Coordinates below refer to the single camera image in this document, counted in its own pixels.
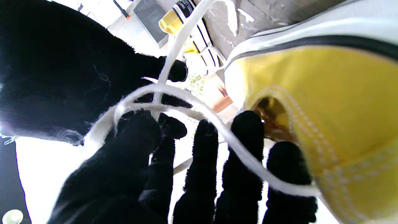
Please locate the dark grey box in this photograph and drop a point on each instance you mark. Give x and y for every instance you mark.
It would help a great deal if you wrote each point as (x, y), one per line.
(149, 17)

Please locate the black rod orange tip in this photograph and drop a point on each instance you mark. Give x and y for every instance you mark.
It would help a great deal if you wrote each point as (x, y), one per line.
(121, 9)

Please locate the small white scrap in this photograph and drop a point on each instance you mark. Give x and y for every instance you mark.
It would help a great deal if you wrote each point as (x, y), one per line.
(245, 15)

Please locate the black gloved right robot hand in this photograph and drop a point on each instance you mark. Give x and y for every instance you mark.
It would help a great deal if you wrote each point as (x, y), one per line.
(62, 77)

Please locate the orange spring clamp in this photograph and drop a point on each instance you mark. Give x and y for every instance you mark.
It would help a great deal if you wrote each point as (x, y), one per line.
(9, 140)

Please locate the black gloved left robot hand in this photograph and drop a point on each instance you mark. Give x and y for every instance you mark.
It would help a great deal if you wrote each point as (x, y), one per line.
(118, 174)

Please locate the round white ceiling lamp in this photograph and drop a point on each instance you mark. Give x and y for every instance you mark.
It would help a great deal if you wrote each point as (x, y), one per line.
(12, 216)

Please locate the printed kitchen backdrop cloth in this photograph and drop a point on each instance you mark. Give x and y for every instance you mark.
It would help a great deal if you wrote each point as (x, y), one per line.
(46, 168)

